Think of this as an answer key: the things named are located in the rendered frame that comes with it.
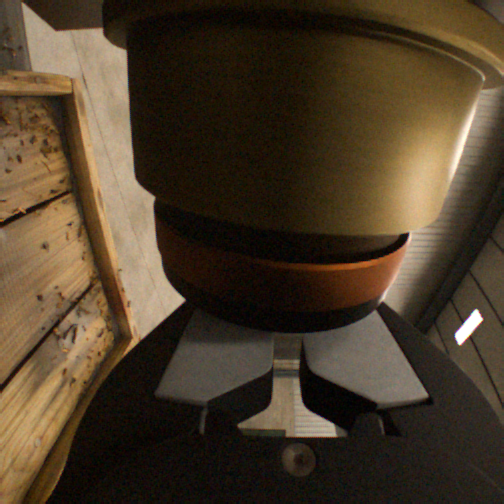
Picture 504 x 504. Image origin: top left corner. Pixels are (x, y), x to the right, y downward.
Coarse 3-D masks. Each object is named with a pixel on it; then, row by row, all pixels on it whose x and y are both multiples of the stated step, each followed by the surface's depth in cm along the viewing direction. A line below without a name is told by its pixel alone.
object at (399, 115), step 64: (128, 0) 3; (192, 0) 3; (256, 0) 3; (320, 0) 3; (384, 0) 3; (448, 0) 3; (128, 64) 5; (192, 64) 4; (256, 64) 4; (320, 64) 3; (384, 64) 3; (448, 64) 4; (192, 128) 4; (256, 128) 4; (320, 128) 4; (384, 128) 4; (448, 128) 4; (192, 192) 5; (256, 192) 4; (320, 192) 4; (384, 192) 4; (192, 256) 6; (256, 256) 6; (320, 256) 6; (384, 256) 6; (256, 320) 6; (320, 320) 6
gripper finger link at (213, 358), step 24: (192, 336) 8; (216, 336) 8; (240, 336) 8; (264, 336) 8; (192, 360) 7; (216, 360) 7; (240, 360) 7; (264, 360) 7; (168, 384) 6; (192, 384) 6; (216, 384) 6; (240, 384) 6; (264, 384) 7; (216, 408) 6; (240, 408) 7; (264, 408) 7
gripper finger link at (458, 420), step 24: (384, 312) 9; (408, 336) 8; (408, 360) 7; (432, 360) 7; (432, 384) 6; (456, 384) 6; (408, 408) 6; (432, 408) 6; (456, 408) 6; (480, 408) 5; (408, 432) 5; (432, 432) 5; (456, 432) 5; (480, 432) 5; (480, 456) 5
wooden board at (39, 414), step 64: (0, 128) 17; (64, 128) 23; (64, 192) 25; (0, 256) 17; (64, 256) 24; (0, 320) 17; (64, 320) 24; (128, 320) 33; (0, 384) 17; (64, 384) 24; (0, 448) 16; (64, 448) 21
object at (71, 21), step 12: (24, 0) 4; (36, 0) 4; (48, 0) 4; (60, 0) 4; (72, 0) 4; (84, 0) 5; (96, 0) 5; (36, 12) 5; (48, 12) 5; (60, 12) 5; (72, 12) 5; (84, 12) 5; (96, 12) 5; (48, 24) 5; (60, 24) 6; (72, 24) 6; (84, 24) 6; (96, 24) 6
